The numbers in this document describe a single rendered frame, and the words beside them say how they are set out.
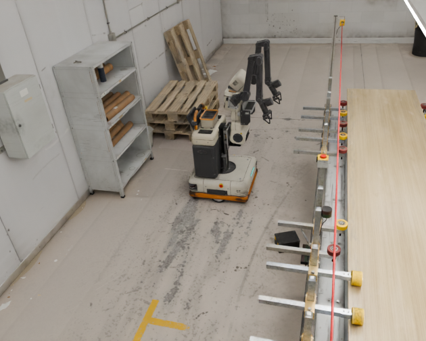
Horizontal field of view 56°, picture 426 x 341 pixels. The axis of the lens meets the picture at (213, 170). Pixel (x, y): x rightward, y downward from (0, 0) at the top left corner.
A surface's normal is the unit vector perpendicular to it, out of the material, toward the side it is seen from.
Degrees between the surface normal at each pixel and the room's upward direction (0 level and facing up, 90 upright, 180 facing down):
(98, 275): 0
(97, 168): 90
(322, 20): 90
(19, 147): 90
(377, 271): 0
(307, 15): 90
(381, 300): 0
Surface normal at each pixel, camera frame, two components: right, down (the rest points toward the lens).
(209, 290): -0.07, -0.84
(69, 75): -0.27, 0.54
